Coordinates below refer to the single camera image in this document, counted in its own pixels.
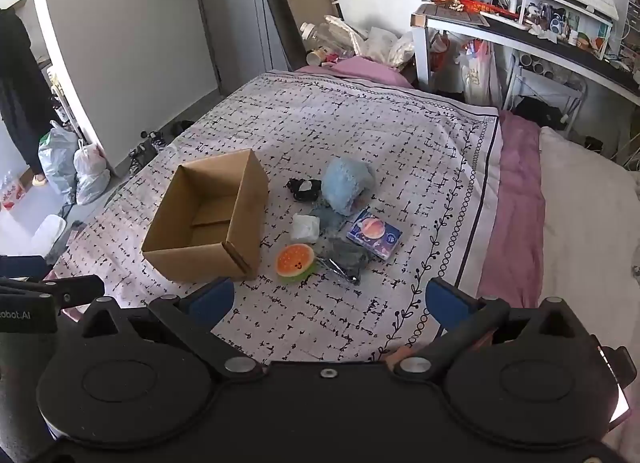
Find blue planet tissue pack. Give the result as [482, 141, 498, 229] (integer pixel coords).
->
[346, 209, 402, 261]

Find orange watermelon squishy toy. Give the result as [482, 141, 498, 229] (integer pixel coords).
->
[276, 243, 316, 281]

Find clear bag of black items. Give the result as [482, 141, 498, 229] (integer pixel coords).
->
[320, 237, 372, 277]

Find white tissue packet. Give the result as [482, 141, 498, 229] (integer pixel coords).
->
[290, 214, 320, 244]

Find blue denim cloth piece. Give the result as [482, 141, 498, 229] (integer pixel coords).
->
[310, 204, 347, 235]

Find black white hair scrunchie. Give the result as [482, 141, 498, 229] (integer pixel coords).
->
[285, 178, 321, 203]

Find light blue plush toy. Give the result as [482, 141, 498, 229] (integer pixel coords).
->
[321, 157, 375, 216]

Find pink bed sheet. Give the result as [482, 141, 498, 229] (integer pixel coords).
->
[299, 67, 546, 318]

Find brown cardboard box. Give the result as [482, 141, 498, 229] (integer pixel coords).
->
[141, 149, 269, 283]

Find metal hair clip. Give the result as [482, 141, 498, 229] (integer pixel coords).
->
[319, 257, 360, 285]

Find white black patterned bedspread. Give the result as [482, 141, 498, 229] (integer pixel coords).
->
[44, 70, 504, 363]

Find white plastic bags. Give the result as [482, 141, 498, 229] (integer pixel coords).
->
[38, 121, 111, 205]

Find white fluffy blanket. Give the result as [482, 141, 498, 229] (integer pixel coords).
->
[539, 127, 639, 346]

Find black shoes on floor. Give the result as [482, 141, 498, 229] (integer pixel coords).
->
[128, 120, 194, 168]

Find dark hanging clothes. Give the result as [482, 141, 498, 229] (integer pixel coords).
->
[1, 8, 56, 185]

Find white desk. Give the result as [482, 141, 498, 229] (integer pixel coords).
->
[410, 3, 639, 106]

